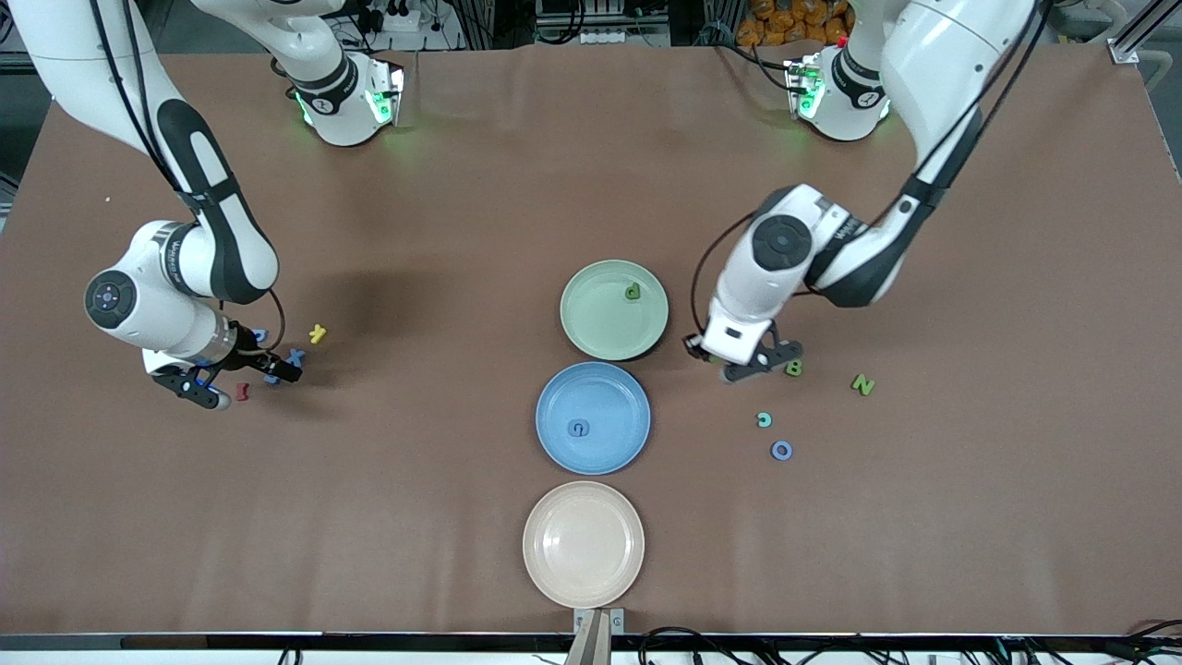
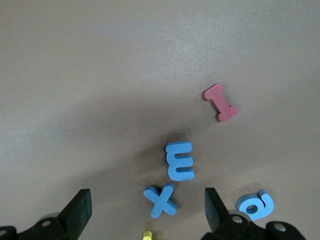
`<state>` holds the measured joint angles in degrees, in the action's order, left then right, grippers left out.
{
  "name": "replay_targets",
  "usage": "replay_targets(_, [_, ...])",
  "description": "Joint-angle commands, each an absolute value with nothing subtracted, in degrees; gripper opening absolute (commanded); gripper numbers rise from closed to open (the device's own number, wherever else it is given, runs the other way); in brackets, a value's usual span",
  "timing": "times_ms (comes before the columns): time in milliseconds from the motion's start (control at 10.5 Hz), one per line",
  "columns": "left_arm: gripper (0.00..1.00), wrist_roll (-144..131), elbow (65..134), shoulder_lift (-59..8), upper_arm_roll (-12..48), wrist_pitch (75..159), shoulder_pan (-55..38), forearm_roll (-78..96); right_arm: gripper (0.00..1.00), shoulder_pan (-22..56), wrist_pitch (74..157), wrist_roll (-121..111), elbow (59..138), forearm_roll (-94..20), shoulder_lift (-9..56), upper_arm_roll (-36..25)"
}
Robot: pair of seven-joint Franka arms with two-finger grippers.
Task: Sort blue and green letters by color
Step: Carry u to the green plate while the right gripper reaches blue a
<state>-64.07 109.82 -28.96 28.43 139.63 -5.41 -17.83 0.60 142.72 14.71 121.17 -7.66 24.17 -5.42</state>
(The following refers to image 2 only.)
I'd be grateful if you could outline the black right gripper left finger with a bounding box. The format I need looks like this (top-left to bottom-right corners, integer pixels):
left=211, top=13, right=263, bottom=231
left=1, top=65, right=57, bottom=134
left=0, top=188, right=93, bottom=240

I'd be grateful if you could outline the blue letter X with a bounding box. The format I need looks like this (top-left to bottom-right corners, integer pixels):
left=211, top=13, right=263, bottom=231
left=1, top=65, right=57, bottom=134
left=143, top=181, right=178, bottom=219

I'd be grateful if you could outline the red letter I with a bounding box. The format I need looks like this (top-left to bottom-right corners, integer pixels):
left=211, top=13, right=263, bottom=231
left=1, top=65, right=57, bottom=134
left=202, top=83, right=238, bottom=123

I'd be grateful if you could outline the blue letter a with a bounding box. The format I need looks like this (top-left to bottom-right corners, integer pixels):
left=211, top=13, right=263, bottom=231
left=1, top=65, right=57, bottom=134
left=236, top=189, right=275, bottom=221

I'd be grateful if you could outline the blue letter E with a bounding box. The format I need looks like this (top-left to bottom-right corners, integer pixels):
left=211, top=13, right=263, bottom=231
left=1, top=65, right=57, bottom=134
left=165, top=141, right=195, bottom=182

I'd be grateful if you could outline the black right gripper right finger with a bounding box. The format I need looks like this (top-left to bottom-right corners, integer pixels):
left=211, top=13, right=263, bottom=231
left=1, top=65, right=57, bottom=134
left=204, top=187, right=307, bottom=240

